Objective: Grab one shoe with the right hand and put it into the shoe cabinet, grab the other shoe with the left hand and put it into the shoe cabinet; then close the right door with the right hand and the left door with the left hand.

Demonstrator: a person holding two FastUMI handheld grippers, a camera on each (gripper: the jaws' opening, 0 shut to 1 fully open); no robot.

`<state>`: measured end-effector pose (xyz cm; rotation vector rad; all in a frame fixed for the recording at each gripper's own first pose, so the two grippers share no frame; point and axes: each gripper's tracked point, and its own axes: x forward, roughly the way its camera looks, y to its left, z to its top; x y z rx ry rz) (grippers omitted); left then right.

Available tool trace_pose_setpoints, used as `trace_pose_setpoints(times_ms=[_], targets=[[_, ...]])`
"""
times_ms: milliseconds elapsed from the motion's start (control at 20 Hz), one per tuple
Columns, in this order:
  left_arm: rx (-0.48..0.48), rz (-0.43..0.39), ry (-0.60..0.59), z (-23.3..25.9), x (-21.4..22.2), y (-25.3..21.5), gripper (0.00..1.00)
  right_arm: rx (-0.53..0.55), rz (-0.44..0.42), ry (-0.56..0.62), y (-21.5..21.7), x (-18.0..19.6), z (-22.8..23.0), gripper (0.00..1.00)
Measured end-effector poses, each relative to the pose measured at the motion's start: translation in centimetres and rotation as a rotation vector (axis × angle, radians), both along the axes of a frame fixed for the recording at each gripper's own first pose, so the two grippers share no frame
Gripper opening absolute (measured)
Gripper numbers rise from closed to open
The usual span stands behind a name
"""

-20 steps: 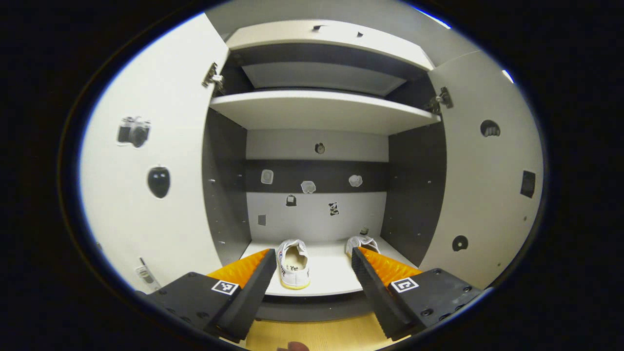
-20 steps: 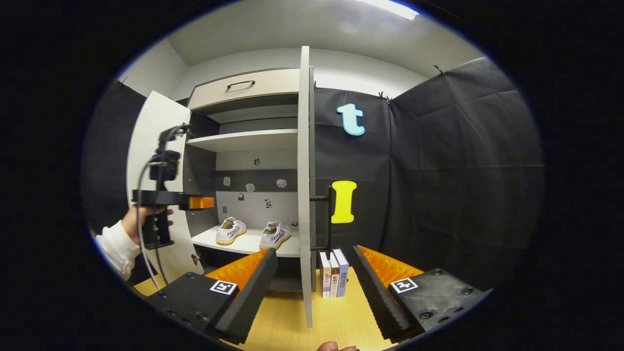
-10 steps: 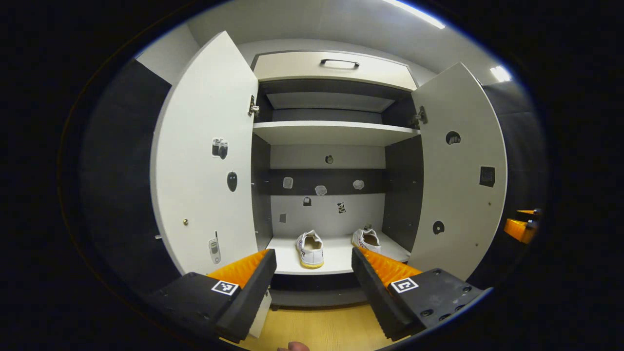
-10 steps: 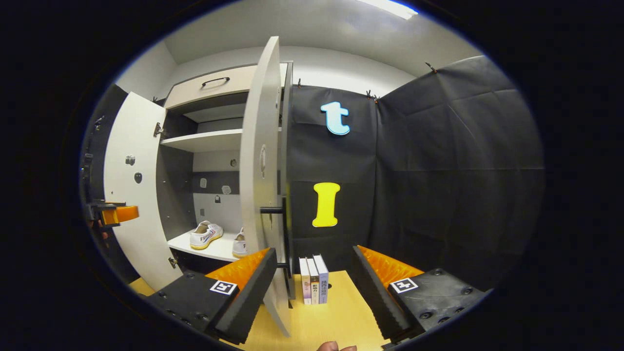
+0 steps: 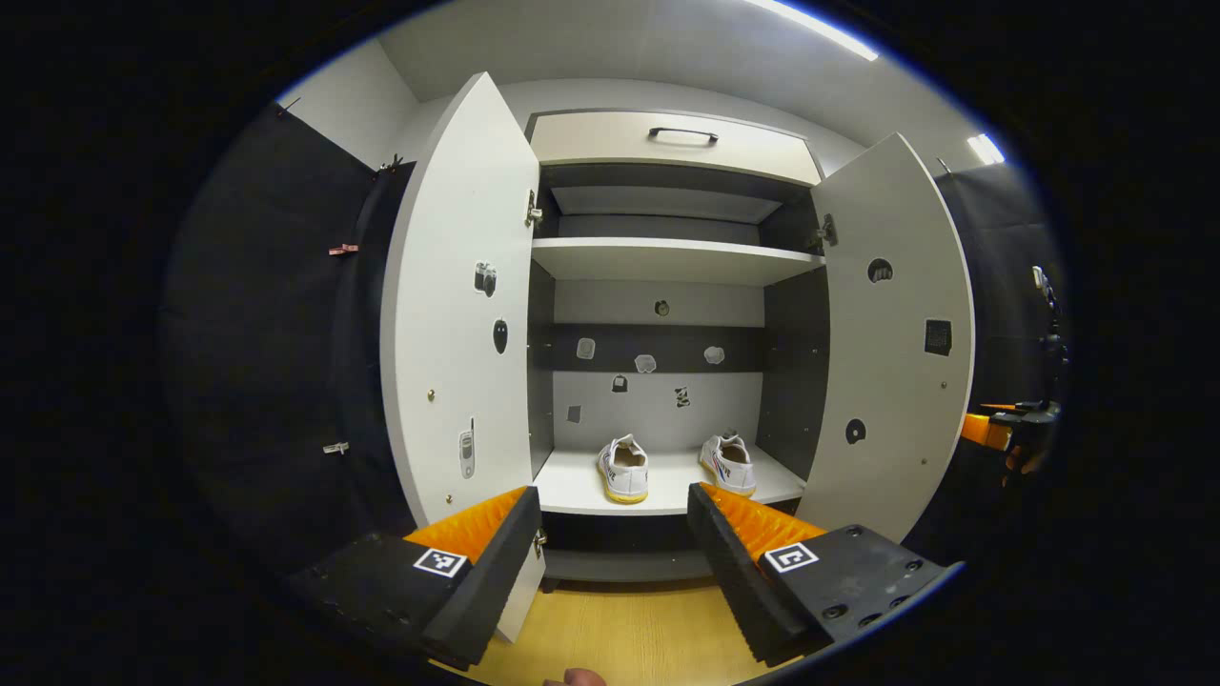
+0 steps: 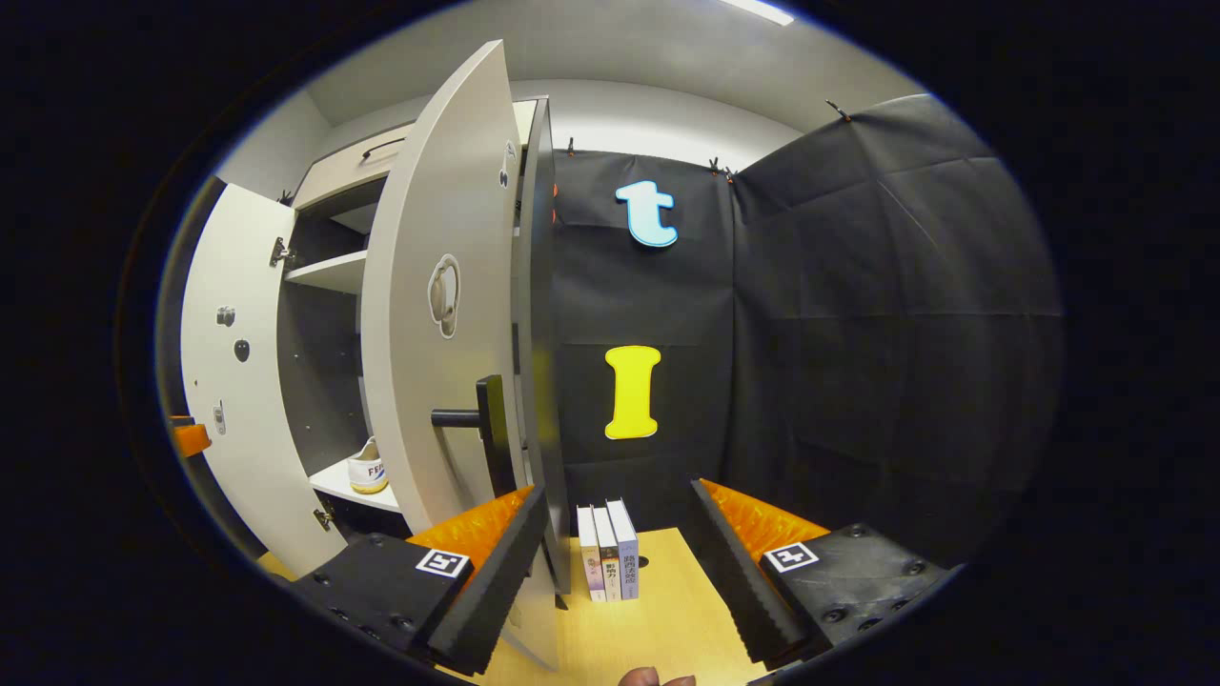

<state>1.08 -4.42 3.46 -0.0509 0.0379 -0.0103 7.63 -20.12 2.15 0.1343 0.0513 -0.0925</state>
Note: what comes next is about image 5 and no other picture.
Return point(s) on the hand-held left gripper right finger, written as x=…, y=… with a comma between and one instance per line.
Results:
x=734, y=581

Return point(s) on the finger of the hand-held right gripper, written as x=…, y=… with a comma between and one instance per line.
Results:
x=984, y=431

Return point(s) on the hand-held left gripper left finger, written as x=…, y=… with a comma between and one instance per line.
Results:
x=496, y=581

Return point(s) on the white cabinet door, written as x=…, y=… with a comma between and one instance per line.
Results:
x=448, y=362
x=896, y=381

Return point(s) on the white canvas shoe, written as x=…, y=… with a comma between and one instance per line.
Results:
x=732, y=469
x=624, y=476

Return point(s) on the white shoe cabinet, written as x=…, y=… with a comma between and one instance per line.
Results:
x=658, y=410

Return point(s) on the white cabinet shelf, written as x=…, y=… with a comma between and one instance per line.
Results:
x=672, y=476
x=667, y=259

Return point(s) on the white cabinet drawer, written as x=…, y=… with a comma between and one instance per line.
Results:
x=591, y=143

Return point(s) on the white backdrop clip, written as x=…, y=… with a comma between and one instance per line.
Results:
x=335, y=448

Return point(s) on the small ceiling light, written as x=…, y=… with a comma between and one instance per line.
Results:
x=986, y=149

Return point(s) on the black backdrop cloth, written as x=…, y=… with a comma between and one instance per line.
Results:
x=267, y=362

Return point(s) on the long ceiling light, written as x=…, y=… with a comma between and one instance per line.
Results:
x=820, y=29

